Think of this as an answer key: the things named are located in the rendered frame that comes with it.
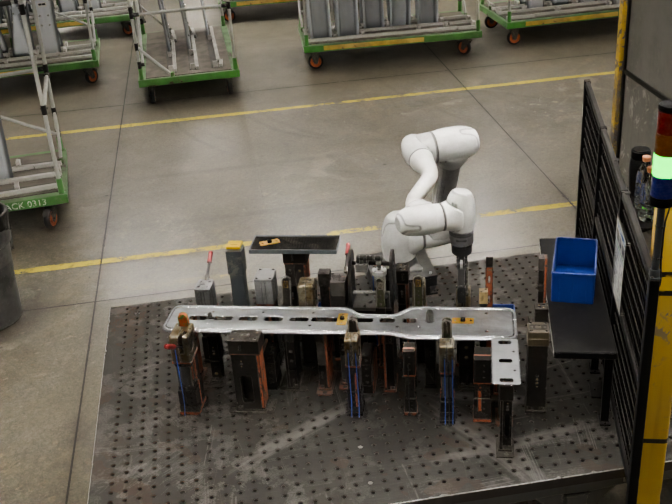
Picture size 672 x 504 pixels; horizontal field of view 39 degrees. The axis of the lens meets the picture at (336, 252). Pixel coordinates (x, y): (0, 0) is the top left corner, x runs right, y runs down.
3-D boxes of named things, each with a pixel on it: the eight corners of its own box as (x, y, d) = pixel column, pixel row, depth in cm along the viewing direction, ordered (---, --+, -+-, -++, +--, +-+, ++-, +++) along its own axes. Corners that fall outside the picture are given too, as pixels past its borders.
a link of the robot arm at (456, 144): (412, 228, 457) (456, 219, 460) (422, 256, 448) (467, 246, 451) (425, 122, 392) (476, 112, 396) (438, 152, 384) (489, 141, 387)
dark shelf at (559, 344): (553, 359, 340) (554, 352, 339) (538, 244, 419) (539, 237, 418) (617, 360, 337) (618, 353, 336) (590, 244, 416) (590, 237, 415)
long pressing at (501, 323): (158, 335, 373) (157, 332, 373) (174, 306, 393) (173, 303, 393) (518, 341, 354) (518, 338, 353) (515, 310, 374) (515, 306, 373)
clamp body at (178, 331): (176, 418, 374) (162, 339, 357) (186, 396, 386) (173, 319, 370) (202, 419, 372) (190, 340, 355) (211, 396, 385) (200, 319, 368)
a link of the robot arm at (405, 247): (378, 250, 455) (374, 210, 444) (415, 242, 458) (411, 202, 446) (387, 267, 441) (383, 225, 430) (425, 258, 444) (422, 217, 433)
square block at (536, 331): (524, 413, 362) (527, 332, 346) (523, 400, 369) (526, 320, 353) (546, 413, 361) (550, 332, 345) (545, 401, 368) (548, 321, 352)
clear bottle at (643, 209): (638, 223, 336) (643, 170, 327) (635, 215, 341) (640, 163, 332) (657, 223, 335) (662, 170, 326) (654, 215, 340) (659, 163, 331)
